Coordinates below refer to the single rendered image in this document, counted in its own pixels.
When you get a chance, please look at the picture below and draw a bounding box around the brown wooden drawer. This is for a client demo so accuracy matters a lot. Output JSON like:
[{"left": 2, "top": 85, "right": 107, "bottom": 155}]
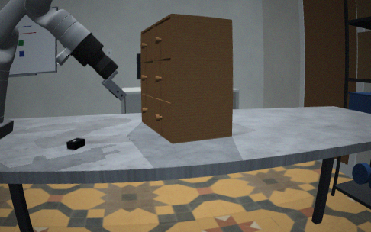
[
  {"left": 141, "top": 94, "right": 154, "bottom": 128},
  {"left": 140, "top": 28, "right": 153, "bottom": 61},
  {"left": 154, "top": 98, "right": 171, "bottom": 140},
  {"left": 140, "top": 63, "right": 153, "bottom": 94},
  {"left": 153, "top": 60, "right": 171, "bottom": 98},
  {"left": 153, "top": 19, "right": 170, "bottom": 59}
]

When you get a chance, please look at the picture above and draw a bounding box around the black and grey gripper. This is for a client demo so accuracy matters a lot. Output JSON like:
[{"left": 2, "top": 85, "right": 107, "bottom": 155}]
[{"left": 56, "top": 21, "right": 127, "bottom": 101}]

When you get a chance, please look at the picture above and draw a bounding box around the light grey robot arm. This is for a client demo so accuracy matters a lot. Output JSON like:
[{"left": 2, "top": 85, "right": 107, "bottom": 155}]
[{"left": 0, "top": 0, "right": 77, "bottom": 123}]

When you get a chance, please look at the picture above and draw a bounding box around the brown wooden chest of drawers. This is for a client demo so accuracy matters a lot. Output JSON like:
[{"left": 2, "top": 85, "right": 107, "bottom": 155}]
[{"left": 140, "top": 14, "right": 233, "bottom": 143}]

